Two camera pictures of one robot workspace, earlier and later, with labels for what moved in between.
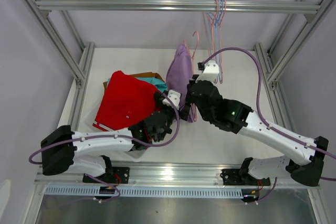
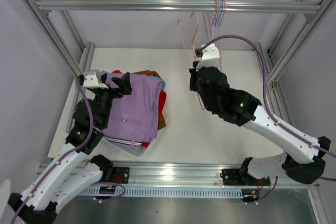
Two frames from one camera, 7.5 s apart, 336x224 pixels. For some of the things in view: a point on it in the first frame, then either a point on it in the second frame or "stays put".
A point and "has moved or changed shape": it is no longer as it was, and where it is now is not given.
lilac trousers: x=179 y=73 → x=134 y=118
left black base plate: x=118 y=175 stays put
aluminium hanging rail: x=172 y=4 stays put
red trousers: x=127 y=102 has moved or changed shape
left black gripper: x=158 y=101 → x=123 y=82
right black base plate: x=233 y=177 stays put
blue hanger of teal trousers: x=218 y=21 stays put
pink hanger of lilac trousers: x=193 y=113 → x=180 y=24
